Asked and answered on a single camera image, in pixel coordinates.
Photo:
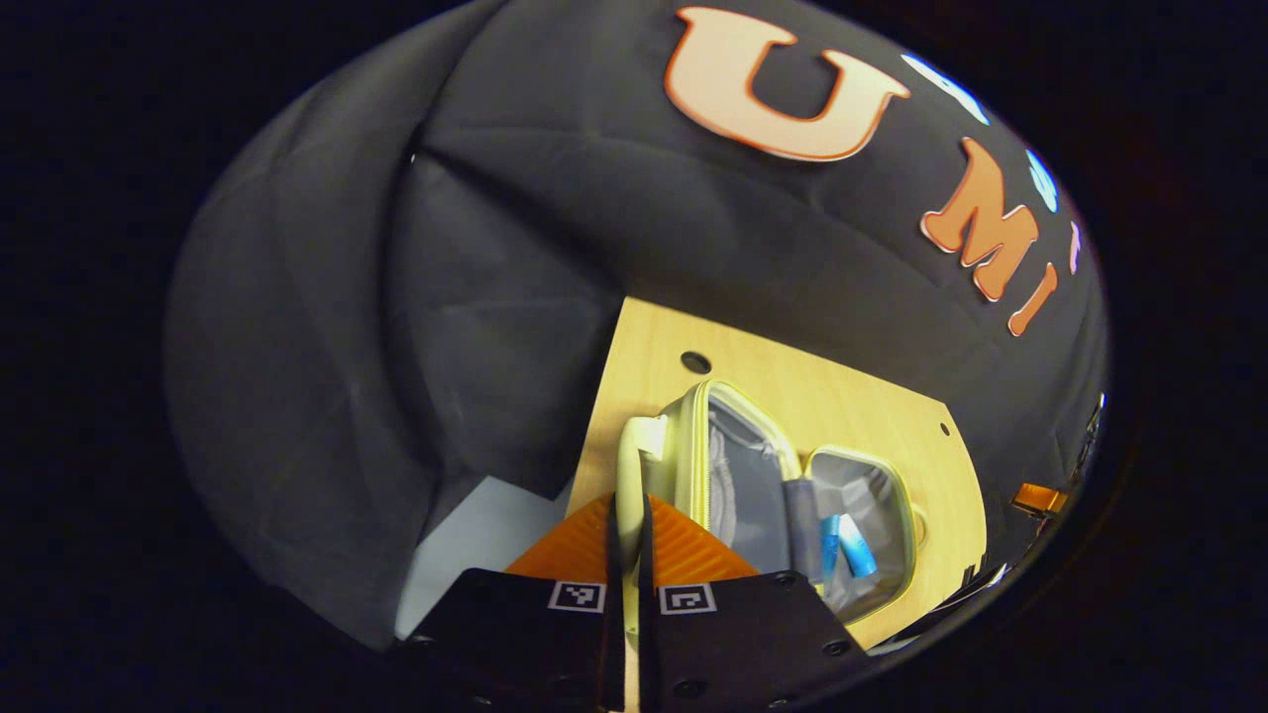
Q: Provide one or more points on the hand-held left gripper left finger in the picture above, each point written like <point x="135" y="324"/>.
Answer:
<point x="614" y="614"/>

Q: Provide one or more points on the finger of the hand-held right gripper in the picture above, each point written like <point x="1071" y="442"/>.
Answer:
<point x="1040" y="498"/>

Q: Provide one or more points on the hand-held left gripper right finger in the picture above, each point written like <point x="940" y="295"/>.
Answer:
<point x="649" y="614"/>

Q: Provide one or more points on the blue skin care tube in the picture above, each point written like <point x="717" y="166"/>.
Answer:
<point x="829" y="547"/>
<point x="858" y="551"/>

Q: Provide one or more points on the black backdrop cloth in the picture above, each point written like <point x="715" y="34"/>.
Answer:
<point x="396" y="297"/>

